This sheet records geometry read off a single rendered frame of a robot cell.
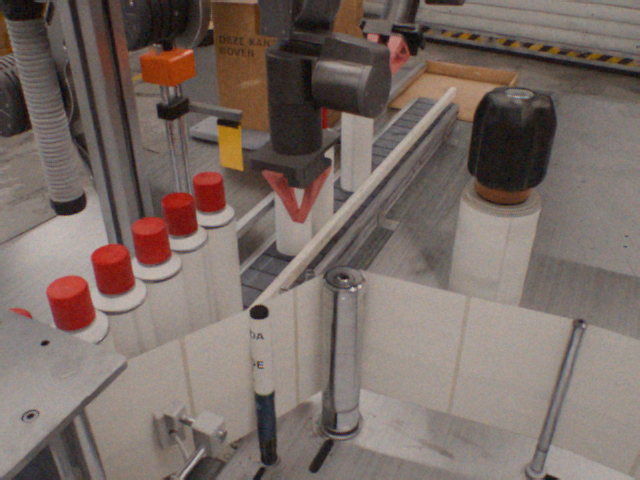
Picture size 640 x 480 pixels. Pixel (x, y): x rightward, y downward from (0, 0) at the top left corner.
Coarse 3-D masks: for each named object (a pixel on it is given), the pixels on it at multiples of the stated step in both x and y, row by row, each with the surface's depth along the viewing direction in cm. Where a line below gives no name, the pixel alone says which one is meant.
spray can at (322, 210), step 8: (328, 128) 87; (328, 152) 86; (328, 176) 88; (328, 184) 89; (320, 192) 89; (328, 192) 89; (320, 200) 89; (328, 200) 90; (312, 208) 90; (320, 208) 90; (328, 208) 91; (312, 216) 91; (320, 216) 91; (328, 216) 92; (312, 224) 92; (320, 224) 92; (312, 232) 92
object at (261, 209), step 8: (424, 64) 140; (416, 72) 135; (408, 80) 131; (392, 88) 126; (400, 88) 128; (392, 96) 124; (272, 192) 89; (264, 200) 87; (272, 200) 87; (256, 208) 85; (264, 208) 85; (248, 216) 83; (256, 216) 84; (240, 224) 81; (248, 224) 82; (240, 232) 81
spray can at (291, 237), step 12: (300, 192) 84; (276, 204) 86; (300, 204) 85; (276, 216) 87; (288, 216) 85; (276, 228) 88; (288, 228) 86; (300, 228) 87; (276, 240) 90; (288, 240) 88; (300, 240) 88; (288, 252) 89
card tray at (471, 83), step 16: (432, 64) 173; (448, 64) 171; (416, 80) 169; (432, 80) 169; (448, 80) 170; (464, 80) 170; (480, 80) 169; (496, 80) 167; (512, 80) 158; (400, 96) 159; (416, 96) 159; (432, 96) 159; (464, 96) 159; (480, 96) 159; (464, 112) 150
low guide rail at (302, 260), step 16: (448, 96) 136; (432, 112) 128; (416, 128) 120; (400, 144) 114; (384, 160) 108; (384, 176) 107; (368, 192) 101; (352, 208) 96; (336, 224) 91; (320, 240) 87; (304, 256) 84; (288, 272) 80; (272, 288) 78; (256, 304) 75
